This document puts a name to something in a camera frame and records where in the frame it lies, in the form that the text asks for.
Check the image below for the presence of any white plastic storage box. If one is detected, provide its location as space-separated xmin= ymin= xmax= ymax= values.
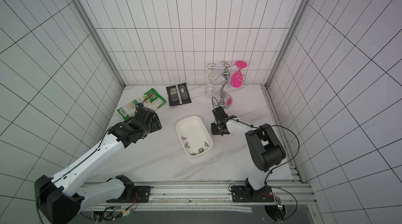
xmin=176 ymin=116 xmax=213 ymax=158

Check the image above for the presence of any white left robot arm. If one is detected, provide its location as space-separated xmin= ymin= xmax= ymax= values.
xmin=34 ymin=106 xmax=162 ymax=224

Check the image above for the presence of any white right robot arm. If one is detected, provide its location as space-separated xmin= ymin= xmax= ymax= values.
xmin=211 ymin=107 xmax=286 ymax=192

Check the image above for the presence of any chrome glass holder stand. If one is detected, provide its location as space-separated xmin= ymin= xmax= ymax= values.
xmin=207 ymin=61 xmax=246 ymax=108

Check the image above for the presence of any green chips bag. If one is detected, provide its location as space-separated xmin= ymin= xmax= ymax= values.
xmin=117 ymin=88 xmax=166 ymax=120

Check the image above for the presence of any clear wine glass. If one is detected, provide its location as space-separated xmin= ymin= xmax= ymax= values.
xmin=205 ymin=72 xmax=216 ymax=99

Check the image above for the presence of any black snack packet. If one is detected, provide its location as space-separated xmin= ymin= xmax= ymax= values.
xmin=166 ymin=83 xmax=192 ymax=107

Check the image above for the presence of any pink wine glass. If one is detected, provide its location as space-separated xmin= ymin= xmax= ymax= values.
xmin=230 ymin=61 xmax=248 ymax=88

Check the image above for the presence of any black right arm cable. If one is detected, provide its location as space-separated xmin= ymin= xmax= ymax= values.
xmin=211 ymin=96 xmax=300 ymax=221

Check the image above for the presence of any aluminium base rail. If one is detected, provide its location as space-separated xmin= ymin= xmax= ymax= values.
xmin=87 ymin=180 xmax=317 ymax=214

